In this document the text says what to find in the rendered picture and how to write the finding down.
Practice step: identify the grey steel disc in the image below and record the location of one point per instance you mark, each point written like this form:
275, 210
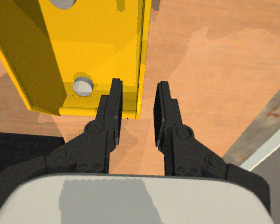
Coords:
63, 4
83, 86

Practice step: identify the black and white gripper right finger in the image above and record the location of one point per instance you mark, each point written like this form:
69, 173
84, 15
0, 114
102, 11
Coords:
186, 156

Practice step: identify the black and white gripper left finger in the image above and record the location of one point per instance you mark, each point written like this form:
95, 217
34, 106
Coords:
83, 154

